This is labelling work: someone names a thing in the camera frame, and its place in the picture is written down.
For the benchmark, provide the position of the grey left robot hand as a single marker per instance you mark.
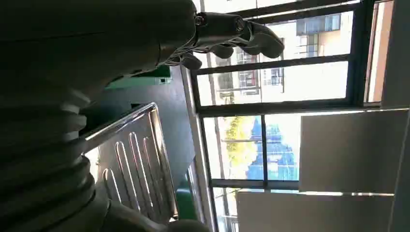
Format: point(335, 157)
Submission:
point(96, 38)

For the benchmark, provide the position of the ribbed grey left robot arm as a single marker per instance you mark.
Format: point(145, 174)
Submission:
point(38, 153)

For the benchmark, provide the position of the green plastic crate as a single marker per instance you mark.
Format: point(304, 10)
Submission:
point(137, 81)

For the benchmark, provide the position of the ribbed steel tray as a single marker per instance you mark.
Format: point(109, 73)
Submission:
point(137, 166)

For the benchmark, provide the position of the yellow-leaved tree outside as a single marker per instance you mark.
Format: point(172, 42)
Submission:
point(238, 150)

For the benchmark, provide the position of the green plastic container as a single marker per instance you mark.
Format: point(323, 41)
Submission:
point(185, 205)

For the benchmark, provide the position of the grey flat panel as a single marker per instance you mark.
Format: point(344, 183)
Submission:
point(314, 213)
point(352, 150)

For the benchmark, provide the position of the dark window frame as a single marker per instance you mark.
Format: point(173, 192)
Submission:
point(272, 107)

